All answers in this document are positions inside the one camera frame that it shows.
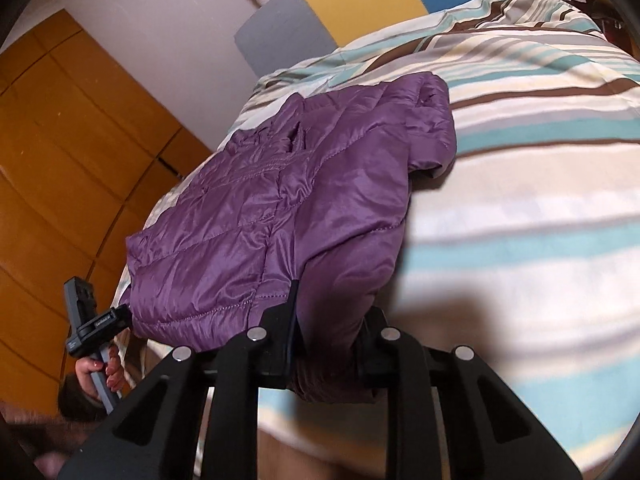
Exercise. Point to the grey yellow blue headboard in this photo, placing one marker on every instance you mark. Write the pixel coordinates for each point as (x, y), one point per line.
(282, 33)

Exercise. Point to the orange wooden wardrobe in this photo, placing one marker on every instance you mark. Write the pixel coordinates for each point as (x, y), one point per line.
(86, 152)

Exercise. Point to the person's left hand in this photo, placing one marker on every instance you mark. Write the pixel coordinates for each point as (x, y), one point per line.
(111, 367)

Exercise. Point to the purple quilted down jacket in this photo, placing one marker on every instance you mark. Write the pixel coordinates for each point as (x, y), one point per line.
(311, 205)

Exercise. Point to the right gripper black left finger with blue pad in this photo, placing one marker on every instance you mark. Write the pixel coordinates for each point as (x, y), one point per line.
(196, 411)

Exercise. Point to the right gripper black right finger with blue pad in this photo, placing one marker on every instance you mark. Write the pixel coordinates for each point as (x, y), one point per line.
(449, 415)

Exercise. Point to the striped duvet cover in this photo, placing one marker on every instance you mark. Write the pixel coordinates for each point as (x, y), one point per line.
(529, 250)

